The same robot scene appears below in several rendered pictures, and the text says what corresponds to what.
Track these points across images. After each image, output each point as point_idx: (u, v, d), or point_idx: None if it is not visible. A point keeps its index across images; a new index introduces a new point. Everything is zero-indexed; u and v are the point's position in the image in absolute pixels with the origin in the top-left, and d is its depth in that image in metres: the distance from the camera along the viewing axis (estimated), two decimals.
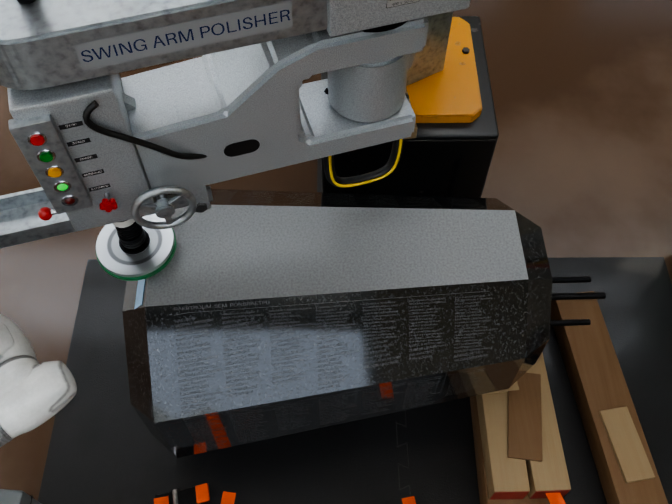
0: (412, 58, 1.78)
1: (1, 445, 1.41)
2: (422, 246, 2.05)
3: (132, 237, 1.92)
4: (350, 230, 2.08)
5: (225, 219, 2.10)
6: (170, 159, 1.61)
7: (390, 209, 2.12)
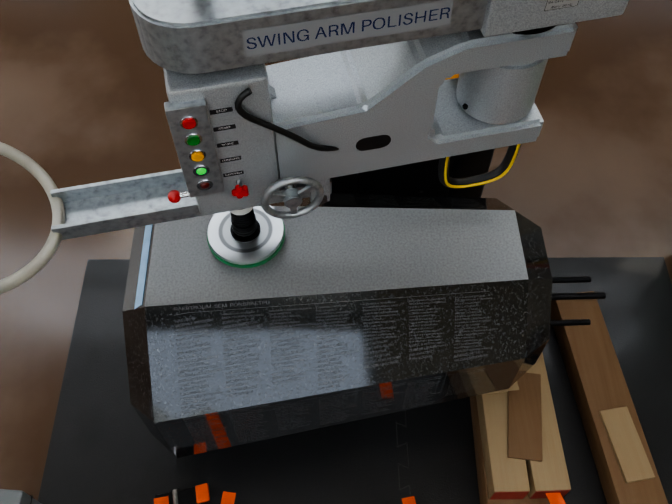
0: None
1: None
2: (422, 246, 2.05)
3: (246, 225, 1.95)
4: (350, 230, 2.08)
5: None
6: (304, 149, 1.63)
7: (390, 209, 2.12)
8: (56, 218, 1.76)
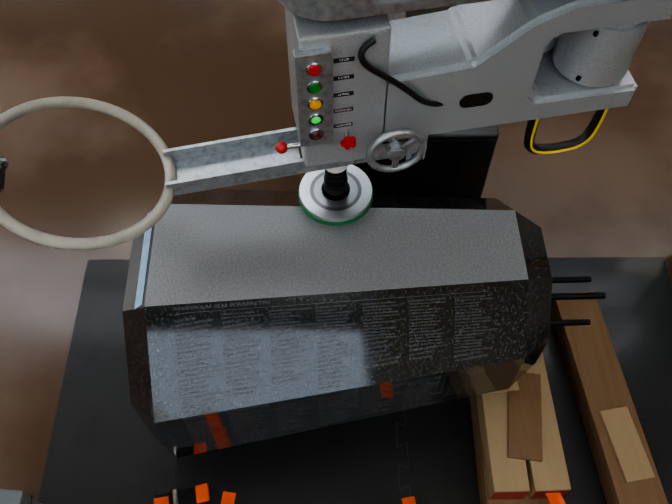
0: None
1: None
2: (422, 246, 2.05)
3: (339, 184, 2.03)
4: (350, 230, 2.08)
5: (225, 219, 2.10)
6: (411, 104, 1.70)
7: (390, 209, 2.12)
8: (169, 175, 1.88)
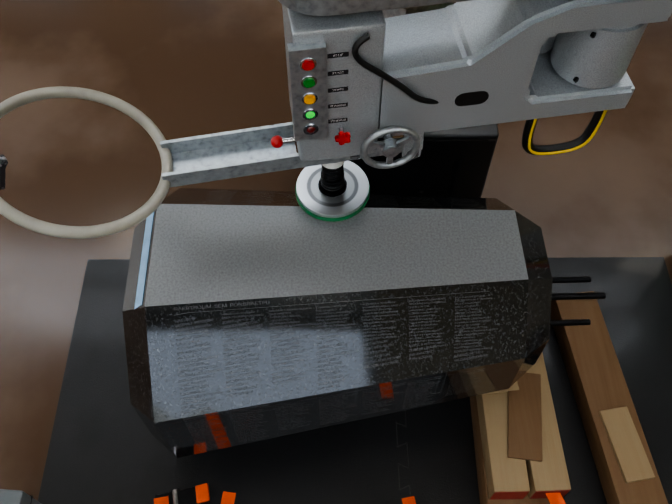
0: None
1: None
2: (422, 246, 2.05)
3: (336, 180, 2.04)
4: (350, 230, 2.08)
5: (225, 219, 2.10)
6: (406, 101, 1.71)
7: (390, 209, 2.12)
8: (165, 166, 1.90)
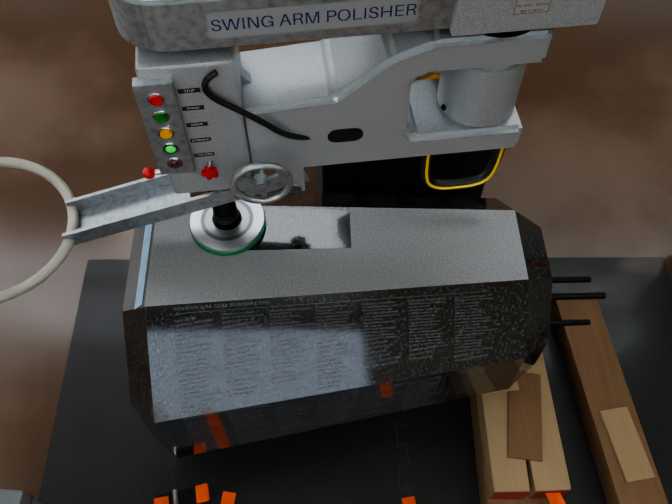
0: None
1: None
2: (422, 246, 2.05)
3: (226, 214, 2.00)
4: (350, 230, 2.08)
5: None
6: (275, 136, 1.65)
7: (390, 209, 2.12)
8: (69, 225, 1.98)
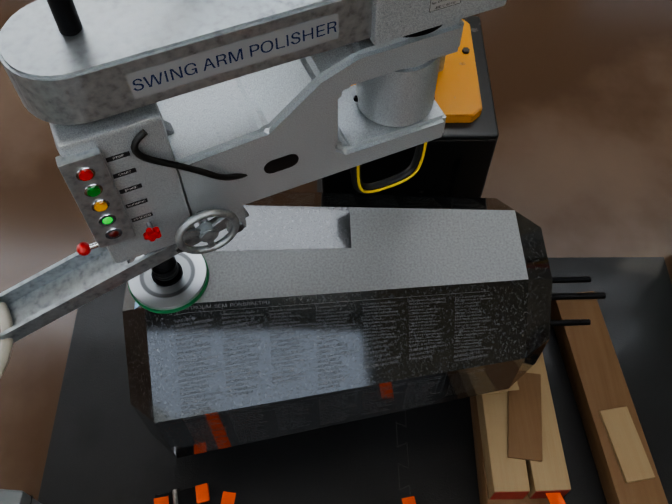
0: None
1: None
2: (422, 246, 2.05)
3: (167, 269, 1.91)
4: (350, 230, 2.08)
5: None
6: (212, 181, 1.58)
7: (390, 209, 2.12)
8: (2, 323, 1.82)
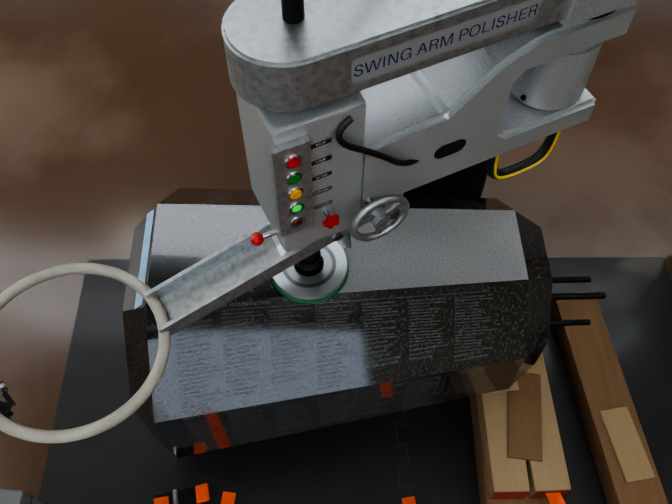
0: None
1: None
2: (422, 246, 2.05)
3: (314, 259, 1.92)
4: None
5: (225, 219, 2.10)
6: (388, 167, 1.60)
7: None
8: (159, 317, 1.83)
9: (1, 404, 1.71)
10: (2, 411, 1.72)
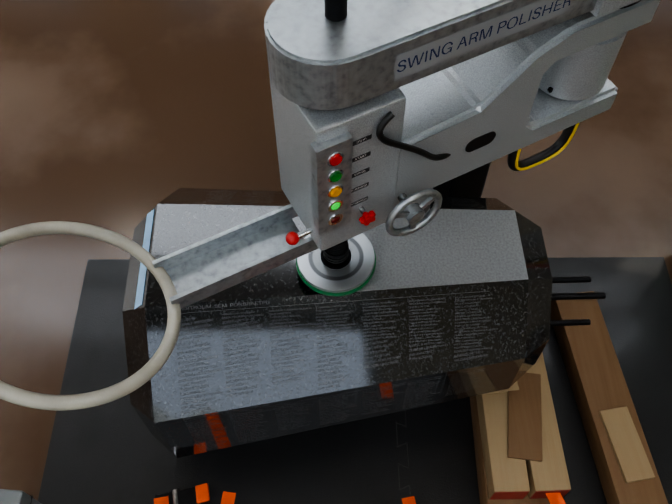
0: None
1: None
2: (422, 246, 2.05)
3: (343, 251, 1.90)
4: None
5: (225, 219, 2.10)
6: (421, 162, 1.61)
7: None
8: (168, 288, 1.66)
9: None
10: None
